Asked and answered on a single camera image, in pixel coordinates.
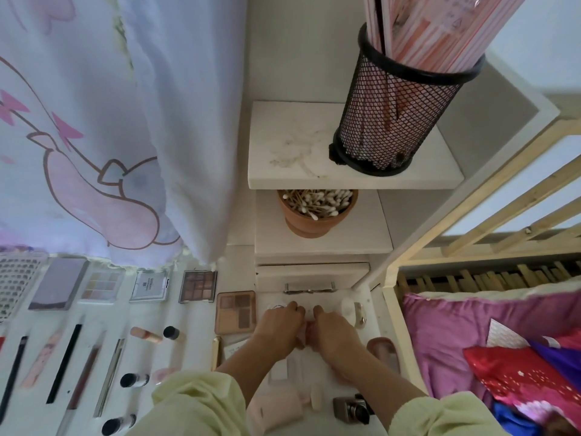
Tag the white shelf unit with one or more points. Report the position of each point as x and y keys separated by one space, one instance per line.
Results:
x=290 y=149

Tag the pink foundation tube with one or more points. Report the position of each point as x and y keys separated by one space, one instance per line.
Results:
x=277 y=408

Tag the person's right hand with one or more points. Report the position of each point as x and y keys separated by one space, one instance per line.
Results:
x=338 y=342

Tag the pink cushion compact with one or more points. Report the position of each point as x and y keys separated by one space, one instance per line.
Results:
x=386 y=349

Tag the white paper sheet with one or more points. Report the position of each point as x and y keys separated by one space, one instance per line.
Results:
x=506 y=333

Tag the person's right forearm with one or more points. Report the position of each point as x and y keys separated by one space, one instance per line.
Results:
x=390 y=404

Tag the clear eyeshadow palette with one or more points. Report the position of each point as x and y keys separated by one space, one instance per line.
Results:
x=102 y=286

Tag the bunch of cotton swabs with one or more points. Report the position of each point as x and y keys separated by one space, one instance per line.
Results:
x=318 y=202

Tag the bunch of pink sticks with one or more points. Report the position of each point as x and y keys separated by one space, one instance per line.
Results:
x=445 y=27

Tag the tan eyeshadow palette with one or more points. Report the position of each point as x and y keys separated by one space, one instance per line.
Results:
x=236 y=313

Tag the white egg-shaped case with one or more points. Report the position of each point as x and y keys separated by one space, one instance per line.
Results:
x=348 y=310

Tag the square bottle with black cap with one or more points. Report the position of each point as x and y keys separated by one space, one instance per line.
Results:
x=349 y=410

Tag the person's left hand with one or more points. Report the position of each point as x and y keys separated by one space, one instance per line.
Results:
x=280 y=331

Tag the blue cloth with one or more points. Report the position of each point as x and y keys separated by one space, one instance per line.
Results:
x=558 y=354

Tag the wooden bed frame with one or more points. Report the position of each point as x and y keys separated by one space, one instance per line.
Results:
x=436 y=231

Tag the lavender rectangular palette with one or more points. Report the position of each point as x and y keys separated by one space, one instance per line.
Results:
x=59 y=283

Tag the red shiny packet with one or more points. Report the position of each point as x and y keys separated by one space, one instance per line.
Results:
x=517 y=372

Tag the white false eyelash tray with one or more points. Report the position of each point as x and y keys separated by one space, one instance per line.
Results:
x=18 y=281

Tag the terracotta pot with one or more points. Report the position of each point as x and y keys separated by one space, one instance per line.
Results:
x=318 y=222

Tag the dark container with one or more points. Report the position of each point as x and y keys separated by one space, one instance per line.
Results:
x=399 y=109

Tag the dark brown eyeshadow palette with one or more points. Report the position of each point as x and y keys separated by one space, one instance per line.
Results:
x=198 y=286

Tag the white table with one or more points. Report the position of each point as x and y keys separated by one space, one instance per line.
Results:
x=195 y=313

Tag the person's left forearm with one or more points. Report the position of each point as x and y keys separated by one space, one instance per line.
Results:
x=209 y=395

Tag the pink cartoon print cloth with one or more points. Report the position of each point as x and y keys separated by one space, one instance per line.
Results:
x=91 y=113

